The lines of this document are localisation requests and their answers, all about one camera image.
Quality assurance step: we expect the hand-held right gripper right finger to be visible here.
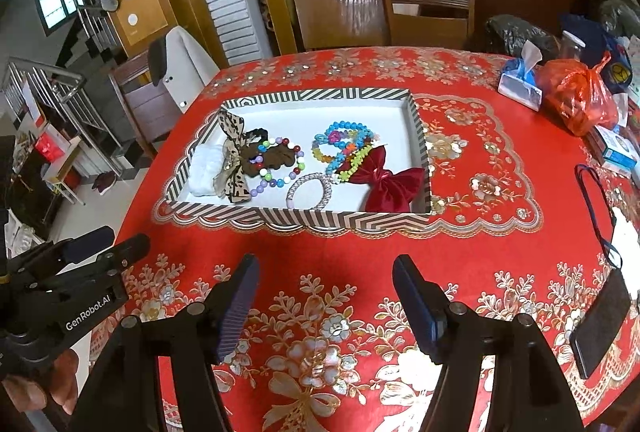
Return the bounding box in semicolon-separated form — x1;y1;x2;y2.
391;254;586;432

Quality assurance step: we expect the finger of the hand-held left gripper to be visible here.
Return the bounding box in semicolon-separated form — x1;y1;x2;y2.
102;233;151;275
62;226;117;265

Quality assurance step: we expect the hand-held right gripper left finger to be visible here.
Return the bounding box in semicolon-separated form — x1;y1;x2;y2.
75;253;262;432

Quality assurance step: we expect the white fluffy scrunchie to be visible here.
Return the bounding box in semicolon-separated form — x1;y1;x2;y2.
189;143;226;199

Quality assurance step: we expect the red velvet bow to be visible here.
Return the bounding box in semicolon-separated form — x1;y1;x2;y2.
347;144;426;214

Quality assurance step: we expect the brown scrunchie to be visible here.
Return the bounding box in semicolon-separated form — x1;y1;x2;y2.
240;126;301;178

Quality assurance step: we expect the green flower bead bracelet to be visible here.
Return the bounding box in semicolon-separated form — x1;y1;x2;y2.
327;147;373;185

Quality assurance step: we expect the leopard print bow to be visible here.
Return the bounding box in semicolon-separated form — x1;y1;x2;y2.
212;108;266;204

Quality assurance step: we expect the multicoloured bead bracelet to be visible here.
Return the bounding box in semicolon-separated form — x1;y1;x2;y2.
257;137;307;183

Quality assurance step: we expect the yellow bead bracelet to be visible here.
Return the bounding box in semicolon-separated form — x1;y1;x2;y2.
311;143;351;168

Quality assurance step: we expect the blue bead bracelet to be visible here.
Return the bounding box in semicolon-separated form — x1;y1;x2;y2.
312;121;373;153

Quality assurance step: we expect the striped tray box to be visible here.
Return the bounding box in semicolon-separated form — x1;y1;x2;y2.
151;87;432;233

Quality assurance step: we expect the person's left hand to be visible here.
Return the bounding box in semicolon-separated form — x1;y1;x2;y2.
0;347;81;413

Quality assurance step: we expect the red floral tablecloth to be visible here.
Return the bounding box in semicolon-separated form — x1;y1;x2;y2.
87;46;640;432

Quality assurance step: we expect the red bag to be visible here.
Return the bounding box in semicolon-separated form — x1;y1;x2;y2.
35;132;66;163

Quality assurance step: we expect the dark wooden chair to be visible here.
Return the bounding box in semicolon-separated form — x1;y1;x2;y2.
109;52;181;158

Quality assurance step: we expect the metal stair railing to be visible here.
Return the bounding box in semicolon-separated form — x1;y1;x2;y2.
5;0;126;178

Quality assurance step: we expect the black smartphone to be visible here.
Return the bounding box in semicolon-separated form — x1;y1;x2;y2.
570;268;632;380

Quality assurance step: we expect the white jacket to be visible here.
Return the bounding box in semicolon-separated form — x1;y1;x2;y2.
148;26;221;113

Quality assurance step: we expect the white card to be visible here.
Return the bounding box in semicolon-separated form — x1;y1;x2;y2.
610;207;640;283

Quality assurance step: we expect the blue tissue pack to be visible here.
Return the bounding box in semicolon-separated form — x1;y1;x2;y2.
497;39;543;112

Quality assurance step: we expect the window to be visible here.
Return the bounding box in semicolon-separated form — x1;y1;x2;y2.
32;0;83;35

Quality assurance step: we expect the small blue box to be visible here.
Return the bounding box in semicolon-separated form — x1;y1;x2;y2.
602;134;640;173

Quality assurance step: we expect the orange plastic bag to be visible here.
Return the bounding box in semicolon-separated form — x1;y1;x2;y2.
537;52;620;137

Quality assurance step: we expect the slatted wooden chair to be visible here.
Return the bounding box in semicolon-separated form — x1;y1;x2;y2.
378;0;476;50

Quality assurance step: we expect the black plastic bag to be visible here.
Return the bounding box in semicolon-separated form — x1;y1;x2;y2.
486;14;561;63

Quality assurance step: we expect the glossy wooden chair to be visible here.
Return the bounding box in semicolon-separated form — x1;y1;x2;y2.
293;0;388;53

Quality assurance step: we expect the glass jar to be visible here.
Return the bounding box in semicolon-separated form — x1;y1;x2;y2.
560;29;586;62

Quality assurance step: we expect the dark plastic bag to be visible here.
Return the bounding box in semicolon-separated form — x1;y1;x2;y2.
587;0;638;38

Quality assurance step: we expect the blue lanyard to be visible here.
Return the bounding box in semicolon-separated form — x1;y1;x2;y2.
575;164;623;269

